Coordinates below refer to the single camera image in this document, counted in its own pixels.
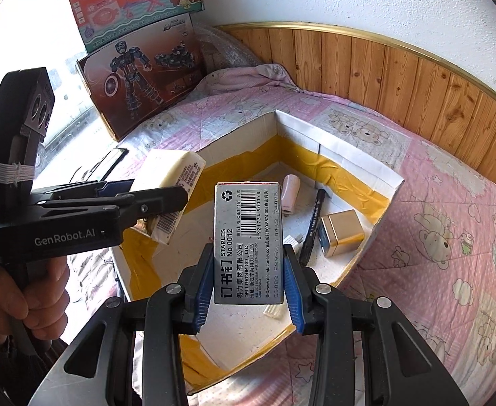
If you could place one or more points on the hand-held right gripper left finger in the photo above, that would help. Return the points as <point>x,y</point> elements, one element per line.
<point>203,296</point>

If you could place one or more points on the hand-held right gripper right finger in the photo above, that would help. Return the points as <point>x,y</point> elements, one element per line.
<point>293,296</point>

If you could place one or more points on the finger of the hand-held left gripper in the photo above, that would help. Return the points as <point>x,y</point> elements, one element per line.
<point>155,203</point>
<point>104,167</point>

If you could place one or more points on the beige tissue pack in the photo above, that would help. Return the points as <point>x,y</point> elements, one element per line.
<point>167,169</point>

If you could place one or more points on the red and white staples box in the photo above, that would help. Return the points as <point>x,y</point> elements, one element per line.
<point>248,241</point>

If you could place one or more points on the black marker pen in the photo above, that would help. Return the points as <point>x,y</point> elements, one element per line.
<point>313,224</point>

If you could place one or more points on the gold and blue box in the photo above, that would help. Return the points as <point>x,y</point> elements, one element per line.
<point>343,230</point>

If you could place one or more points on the pink stapler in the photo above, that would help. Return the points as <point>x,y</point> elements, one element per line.
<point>291,190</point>

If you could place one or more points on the white cardboard box yellow tape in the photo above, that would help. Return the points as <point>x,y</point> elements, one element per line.
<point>358,169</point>

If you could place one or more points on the person's left hand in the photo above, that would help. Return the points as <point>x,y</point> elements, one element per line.
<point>2,300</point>

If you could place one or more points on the robot toy box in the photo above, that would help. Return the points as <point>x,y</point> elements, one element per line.
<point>146,72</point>

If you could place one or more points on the pink bear printed blanket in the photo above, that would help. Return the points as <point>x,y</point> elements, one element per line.
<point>442,241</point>

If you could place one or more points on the washing machine toy box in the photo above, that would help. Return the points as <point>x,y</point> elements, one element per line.
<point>138,0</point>

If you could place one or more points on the crumpled bubble wrap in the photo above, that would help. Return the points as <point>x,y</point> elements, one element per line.
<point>227,46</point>

